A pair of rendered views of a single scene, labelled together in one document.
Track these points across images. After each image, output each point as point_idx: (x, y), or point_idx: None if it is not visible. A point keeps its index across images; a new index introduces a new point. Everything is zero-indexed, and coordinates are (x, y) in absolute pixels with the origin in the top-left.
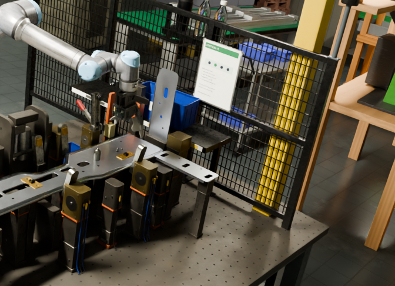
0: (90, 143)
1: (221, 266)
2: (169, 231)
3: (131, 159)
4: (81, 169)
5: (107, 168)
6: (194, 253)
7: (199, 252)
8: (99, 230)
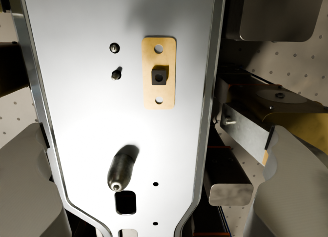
0: (12, 91)
1: None
2: None
3: (189, 79)
4: (146, 222)
5: (182, 176)
6: (319, 40)
7: (325, 29)
8: None
